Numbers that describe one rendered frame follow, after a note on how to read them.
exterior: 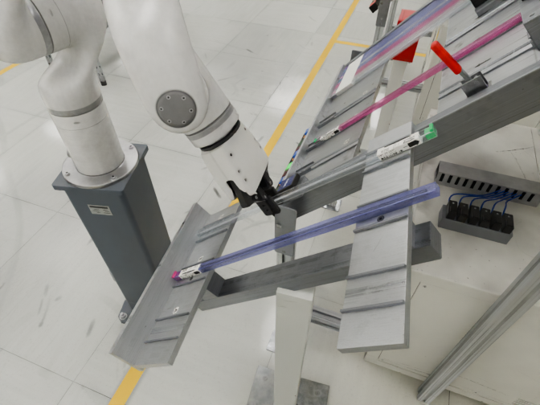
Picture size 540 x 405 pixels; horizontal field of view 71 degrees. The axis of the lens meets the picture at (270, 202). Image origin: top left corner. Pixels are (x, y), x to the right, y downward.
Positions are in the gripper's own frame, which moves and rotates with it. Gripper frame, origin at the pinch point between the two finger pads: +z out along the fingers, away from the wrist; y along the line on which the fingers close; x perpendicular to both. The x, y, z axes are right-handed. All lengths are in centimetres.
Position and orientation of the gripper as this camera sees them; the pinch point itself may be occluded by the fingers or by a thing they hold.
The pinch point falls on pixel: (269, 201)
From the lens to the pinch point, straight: 66.2
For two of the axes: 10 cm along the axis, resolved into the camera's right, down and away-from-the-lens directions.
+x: 8.2, -2.0, -5.4
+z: 5.1, 6.8, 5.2
